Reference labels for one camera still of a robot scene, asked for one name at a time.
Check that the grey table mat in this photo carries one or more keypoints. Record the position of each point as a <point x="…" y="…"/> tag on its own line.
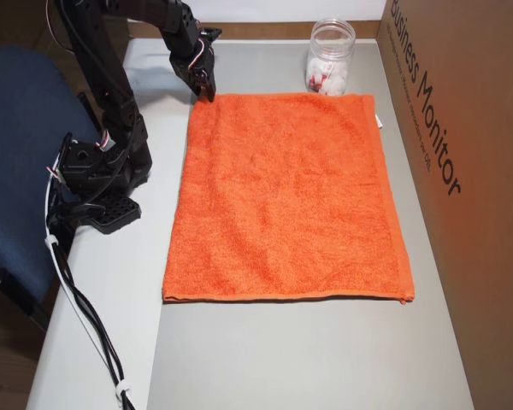
<point x="282" y="354"/>

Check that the black perforated clamp plate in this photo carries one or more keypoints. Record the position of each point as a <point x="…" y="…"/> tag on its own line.
<point x="117" y="213"/>

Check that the black chair frame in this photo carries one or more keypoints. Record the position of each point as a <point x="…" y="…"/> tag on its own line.
<point x="21" y="299"/>

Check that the orange terry towel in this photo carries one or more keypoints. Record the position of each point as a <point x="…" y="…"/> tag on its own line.
<point x="290" y="192"/>

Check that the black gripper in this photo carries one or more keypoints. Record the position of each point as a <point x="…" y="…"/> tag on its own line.
<point x="198" y="80"/>

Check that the brown cardboard panel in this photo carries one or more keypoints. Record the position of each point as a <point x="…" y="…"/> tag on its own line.
<point x="261" y="21"/>

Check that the blue fabric chair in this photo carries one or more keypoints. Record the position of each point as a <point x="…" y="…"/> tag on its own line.
<point x="17" y="149"/>

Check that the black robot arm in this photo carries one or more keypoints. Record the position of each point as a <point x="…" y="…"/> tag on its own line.
<point x="107" y="85"/>

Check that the brown cardboard monitor box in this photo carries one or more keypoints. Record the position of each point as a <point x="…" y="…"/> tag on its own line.
<point x="474" y="171"/>

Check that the clear plastic jar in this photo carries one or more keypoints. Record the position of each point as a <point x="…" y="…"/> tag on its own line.
<point x="331" y="47"/>

